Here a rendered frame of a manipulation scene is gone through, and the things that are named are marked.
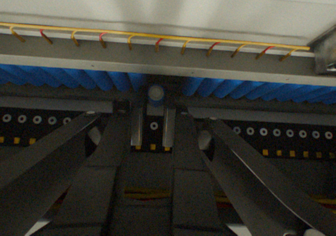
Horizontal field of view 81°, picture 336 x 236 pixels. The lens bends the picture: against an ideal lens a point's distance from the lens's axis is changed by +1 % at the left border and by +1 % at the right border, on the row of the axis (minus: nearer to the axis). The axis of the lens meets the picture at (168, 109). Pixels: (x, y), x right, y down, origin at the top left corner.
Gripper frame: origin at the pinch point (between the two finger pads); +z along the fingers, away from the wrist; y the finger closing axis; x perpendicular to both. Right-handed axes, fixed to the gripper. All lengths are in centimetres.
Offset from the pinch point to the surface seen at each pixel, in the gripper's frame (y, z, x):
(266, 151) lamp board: 16.4, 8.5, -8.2
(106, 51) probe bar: -4.0, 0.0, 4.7
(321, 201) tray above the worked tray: 24.1, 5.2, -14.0
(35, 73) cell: -12.0, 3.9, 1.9
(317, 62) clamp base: 12.4, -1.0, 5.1
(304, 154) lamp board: 22.2, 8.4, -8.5
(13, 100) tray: -19.9, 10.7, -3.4
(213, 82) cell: 5.8, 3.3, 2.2
